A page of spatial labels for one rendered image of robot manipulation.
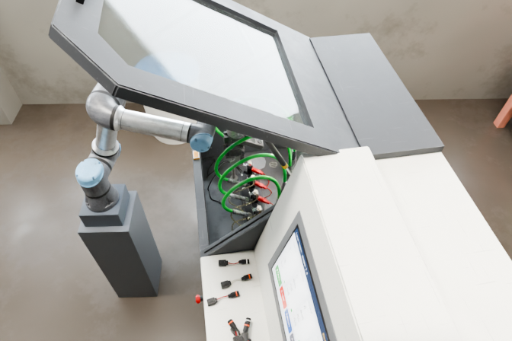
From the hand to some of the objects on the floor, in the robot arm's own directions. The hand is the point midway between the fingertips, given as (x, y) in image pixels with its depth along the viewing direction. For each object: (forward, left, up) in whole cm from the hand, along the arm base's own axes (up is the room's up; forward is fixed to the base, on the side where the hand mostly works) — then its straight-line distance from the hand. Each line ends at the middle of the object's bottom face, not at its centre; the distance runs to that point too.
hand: (241, 164), depth 174 cm
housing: (+54, -28, -111) cm, 127 cm away
